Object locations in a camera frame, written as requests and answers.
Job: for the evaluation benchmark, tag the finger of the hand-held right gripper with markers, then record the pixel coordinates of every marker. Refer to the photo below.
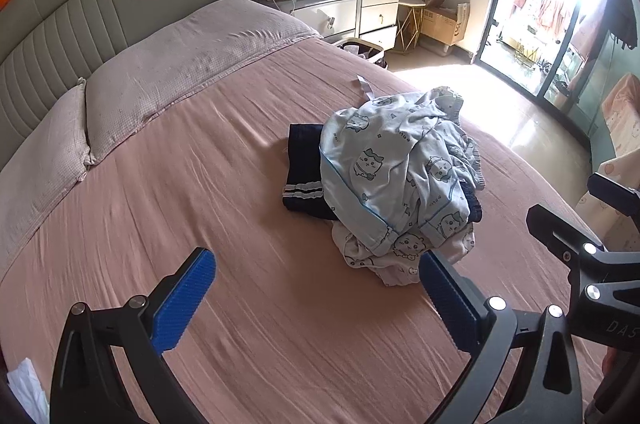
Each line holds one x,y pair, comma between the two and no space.
615,194
575,244

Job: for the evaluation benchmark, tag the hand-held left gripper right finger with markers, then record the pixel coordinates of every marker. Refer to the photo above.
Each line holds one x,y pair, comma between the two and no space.
450,304

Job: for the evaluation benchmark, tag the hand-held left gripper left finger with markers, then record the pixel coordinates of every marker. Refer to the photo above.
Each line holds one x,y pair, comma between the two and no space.
182,299

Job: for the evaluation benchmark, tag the light blue printed pajama pants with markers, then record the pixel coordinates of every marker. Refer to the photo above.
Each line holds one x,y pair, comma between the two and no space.
380,164

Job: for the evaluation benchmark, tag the hanging pink clothes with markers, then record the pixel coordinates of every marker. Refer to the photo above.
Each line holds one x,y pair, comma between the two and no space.
550,9

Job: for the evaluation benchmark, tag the pale pink printed garment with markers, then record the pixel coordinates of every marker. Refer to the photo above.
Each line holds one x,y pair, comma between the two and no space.
395,271

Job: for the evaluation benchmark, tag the peach printed cloth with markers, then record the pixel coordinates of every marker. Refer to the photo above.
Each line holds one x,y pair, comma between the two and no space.
620,114

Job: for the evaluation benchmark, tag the navy striped garment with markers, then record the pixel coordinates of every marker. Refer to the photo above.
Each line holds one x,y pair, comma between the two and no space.
305,174

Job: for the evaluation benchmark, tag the white cloth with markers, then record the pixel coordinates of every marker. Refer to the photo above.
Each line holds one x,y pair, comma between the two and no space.
27,391

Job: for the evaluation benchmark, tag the pink checked pillow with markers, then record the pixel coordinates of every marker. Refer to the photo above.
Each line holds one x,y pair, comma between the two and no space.
200,64
40,174

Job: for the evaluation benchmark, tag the cardboard box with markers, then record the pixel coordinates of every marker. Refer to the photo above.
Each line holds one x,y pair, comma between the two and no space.
440,22

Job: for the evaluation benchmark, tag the gold-legged stool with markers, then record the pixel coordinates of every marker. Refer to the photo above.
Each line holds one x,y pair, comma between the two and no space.
412,22

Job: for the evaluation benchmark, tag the laundry basket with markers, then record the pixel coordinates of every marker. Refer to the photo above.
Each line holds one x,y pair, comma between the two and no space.
362,52

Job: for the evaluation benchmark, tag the white drawer cabinet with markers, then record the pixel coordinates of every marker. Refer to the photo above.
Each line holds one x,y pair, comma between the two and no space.
380,12

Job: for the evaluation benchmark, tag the white nightstand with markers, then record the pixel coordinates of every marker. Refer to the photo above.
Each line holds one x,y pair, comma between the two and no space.
325,17

